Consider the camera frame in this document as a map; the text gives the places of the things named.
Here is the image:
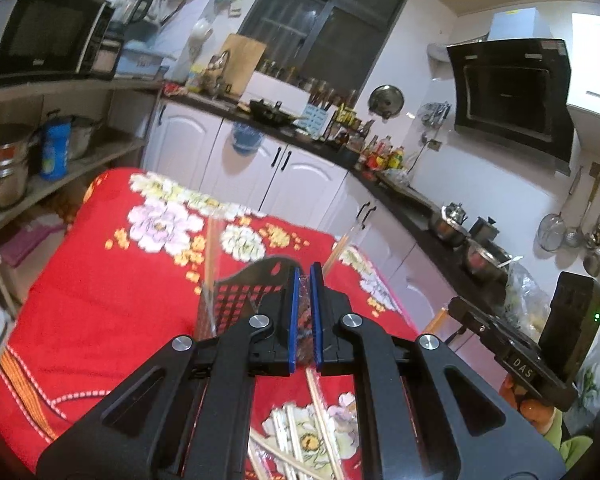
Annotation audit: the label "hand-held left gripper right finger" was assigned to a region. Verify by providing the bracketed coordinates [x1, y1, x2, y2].
[309, 262, 567, 480]

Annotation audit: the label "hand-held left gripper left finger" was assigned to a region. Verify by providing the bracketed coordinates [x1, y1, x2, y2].
[36, 266, 301, 480]

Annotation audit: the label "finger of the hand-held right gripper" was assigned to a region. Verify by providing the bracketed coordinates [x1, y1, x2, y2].
[448, 296, 541, 361]

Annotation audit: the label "black utensil basket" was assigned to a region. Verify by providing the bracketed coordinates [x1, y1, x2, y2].
[197, 256, 326, 341]

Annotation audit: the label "wooden chopsticks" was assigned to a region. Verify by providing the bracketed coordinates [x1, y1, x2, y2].
[324, 220, 363, 273]
[202, 210, 221, 336]
[247, 432, 311, 480]
[299, 280, 343, 480]
[272, 407, 306, 461]

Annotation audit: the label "person's right forearm green sleeve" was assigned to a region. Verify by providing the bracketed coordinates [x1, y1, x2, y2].
[555, 410, 598, 466]

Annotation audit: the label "person's right hand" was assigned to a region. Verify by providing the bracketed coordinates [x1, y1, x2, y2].
[500, 375, 566, 443]

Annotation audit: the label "clear plastic bag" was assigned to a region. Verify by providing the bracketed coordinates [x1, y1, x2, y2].
[505, 260, 552, 322]

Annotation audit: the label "steel bowl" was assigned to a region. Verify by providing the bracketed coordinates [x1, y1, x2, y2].
[465, 240, 512, 282]

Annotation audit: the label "row of hanging ladles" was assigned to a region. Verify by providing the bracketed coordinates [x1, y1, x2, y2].
[565, 164, 600, 277]

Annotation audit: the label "steel cooking pot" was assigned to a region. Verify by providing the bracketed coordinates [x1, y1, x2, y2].
[430, 215, 471, 249]

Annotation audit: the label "steel kettle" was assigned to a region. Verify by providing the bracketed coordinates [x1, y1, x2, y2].
[440, 202, 469, 226]

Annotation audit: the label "group of condiment bottles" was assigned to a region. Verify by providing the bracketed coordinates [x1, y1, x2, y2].
[360, 135, 407, 172]

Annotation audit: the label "blue hanging basin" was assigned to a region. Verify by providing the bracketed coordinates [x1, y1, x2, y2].
[232, 120, 264, 156]

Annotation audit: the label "red floral blanket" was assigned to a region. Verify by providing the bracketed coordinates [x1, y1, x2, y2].
[0, 167, 421, 480]

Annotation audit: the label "blue white knife block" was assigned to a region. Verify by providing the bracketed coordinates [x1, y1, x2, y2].
[302, 102, 332, 137]

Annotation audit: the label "black wok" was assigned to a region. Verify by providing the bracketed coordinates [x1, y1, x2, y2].
[250, 100, 301, 127]

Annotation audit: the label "black range hood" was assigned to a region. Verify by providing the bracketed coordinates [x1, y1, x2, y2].
[447, 39, 576, 177]

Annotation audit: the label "hanging steel pan lid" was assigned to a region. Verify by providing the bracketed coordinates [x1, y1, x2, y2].
[369, 85, 405, 121]

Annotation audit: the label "wooden cutting board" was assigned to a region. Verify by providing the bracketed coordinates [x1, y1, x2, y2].
[225, 34, 267, 97]

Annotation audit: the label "pink cloth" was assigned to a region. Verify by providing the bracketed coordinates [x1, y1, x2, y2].
[0, 220, 67, 267]

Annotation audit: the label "small steel pot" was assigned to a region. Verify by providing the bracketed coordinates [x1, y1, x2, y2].
[70, 117, 104, 159]

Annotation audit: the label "blue detergent bag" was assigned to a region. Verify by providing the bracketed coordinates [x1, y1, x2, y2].
[40, 117, 74, 182]

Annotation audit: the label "light blue storage box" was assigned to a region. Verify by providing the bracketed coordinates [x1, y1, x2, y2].
[115, 42, 164, 77]

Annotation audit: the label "dark framed window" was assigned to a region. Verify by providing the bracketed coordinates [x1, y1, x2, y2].
[240, 0, 412, 97]

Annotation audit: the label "wrapped chopsticks in basket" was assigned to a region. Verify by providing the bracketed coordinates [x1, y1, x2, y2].
[0, 77, 162, 311]

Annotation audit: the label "large steel pot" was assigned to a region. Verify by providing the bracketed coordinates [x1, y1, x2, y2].
[0, 125, 32, 211]

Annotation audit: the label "glass blender jug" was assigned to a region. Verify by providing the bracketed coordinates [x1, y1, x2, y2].
[112, 0, 152, 27]

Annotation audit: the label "black microwave oven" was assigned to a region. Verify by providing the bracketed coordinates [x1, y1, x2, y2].
[0, 0, 113, 81]

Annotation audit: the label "hanging wire strainer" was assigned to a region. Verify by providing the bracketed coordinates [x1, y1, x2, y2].
[537, 212, 567, 252]

